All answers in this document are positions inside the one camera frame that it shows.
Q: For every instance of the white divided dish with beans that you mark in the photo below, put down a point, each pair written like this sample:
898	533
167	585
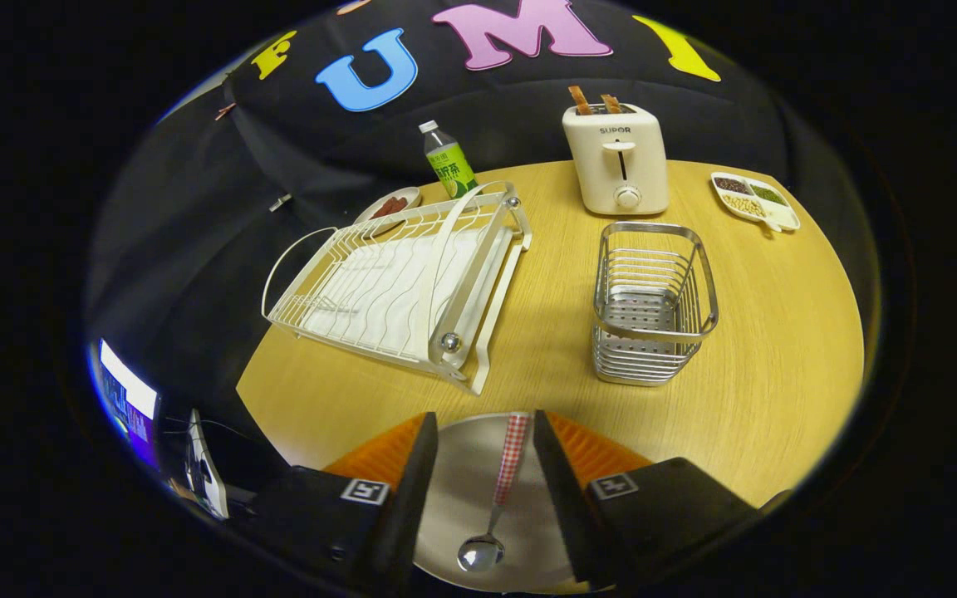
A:
744	203

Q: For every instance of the grey round plate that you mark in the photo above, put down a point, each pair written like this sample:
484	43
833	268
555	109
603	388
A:
462	482

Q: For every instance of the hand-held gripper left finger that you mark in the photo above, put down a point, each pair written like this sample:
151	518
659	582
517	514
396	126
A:
408	515

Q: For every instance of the small beige plate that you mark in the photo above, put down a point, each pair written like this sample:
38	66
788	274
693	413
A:
410	194

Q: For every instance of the computer monitor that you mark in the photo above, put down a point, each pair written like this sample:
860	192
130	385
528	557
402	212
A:
125	390

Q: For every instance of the red meat piece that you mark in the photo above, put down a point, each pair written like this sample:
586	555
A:
382	210
398	203

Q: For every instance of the white toaster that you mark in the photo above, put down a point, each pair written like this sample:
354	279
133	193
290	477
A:
595	183

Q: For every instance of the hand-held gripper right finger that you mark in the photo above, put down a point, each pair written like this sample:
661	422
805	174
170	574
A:
566	507

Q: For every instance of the black backdrop cloth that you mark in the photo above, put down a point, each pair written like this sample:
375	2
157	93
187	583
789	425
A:
495	108

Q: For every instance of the green label drink bottle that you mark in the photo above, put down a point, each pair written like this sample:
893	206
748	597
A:
449	166

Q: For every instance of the white device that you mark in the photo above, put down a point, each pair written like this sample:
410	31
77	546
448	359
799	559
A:
206	473

